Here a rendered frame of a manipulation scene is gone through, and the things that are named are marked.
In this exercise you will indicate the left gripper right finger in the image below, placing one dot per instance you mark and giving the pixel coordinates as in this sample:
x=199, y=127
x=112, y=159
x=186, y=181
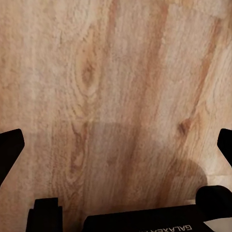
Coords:
x=224, y=143

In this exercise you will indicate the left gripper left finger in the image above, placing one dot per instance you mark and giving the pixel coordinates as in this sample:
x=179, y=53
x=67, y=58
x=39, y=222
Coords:
x=11, y=145

